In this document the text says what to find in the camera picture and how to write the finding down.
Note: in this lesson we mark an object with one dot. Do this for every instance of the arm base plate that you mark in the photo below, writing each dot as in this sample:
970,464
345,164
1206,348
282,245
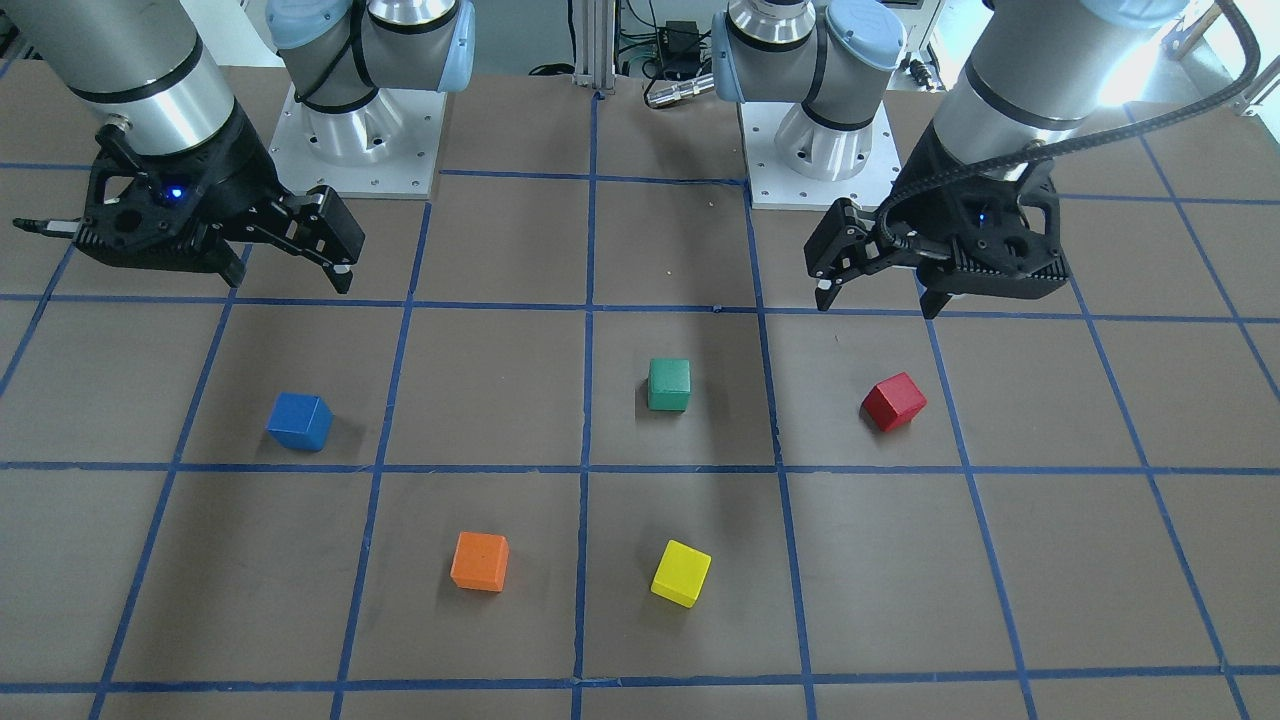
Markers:
386,150
780,170

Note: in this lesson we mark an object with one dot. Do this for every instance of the blue wooden block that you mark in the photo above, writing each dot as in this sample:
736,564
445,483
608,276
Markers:
300,422

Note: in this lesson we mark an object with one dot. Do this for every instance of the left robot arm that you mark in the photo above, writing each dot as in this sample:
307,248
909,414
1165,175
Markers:
1031,82

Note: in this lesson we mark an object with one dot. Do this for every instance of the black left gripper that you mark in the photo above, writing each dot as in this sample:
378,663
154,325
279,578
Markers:
926,180

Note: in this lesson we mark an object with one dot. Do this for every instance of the red wooden block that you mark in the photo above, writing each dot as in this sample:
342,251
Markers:
894,402

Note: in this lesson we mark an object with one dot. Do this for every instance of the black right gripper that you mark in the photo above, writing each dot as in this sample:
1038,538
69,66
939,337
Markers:
243,176

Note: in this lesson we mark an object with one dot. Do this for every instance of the orange wooden block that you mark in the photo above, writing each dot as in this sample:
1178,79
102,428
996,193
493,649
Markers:
480,561

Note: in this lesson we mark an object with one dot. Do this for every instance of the aluminium frame post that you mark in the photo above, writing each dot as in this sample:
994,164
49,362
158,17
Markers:
594,32

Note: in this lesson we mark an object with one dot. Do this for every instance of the yellow wooden block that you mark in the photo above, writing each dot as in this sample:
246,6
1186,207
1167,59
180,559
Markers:
681,574

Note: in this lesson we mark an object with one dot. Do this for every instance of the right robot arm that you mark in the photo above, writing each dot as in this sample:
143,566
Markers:
224,123

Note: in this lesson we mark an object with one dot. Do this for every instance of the green wooden block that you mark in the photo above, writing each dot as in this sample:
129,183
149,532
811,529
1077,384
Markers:
669,384

